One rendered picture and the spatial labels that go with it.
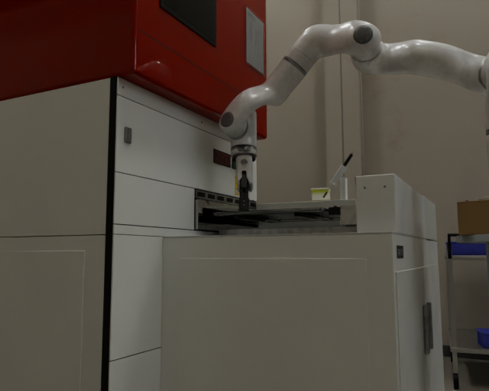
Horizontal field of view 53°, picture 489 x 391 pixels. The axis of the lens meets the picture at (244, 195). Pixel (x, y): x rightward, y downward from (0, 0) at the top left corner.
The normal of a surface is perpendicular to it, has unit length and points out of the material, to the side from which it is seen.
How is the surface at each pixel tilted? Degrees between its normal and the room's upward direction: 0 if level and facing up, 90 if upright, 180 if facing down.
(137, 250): 90
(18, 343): 90
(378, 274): 90
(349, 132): 90
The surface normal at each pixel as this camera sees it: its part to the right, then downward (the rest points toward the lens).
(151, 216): 0.89, -0.06
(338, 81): -0.50, -0.10
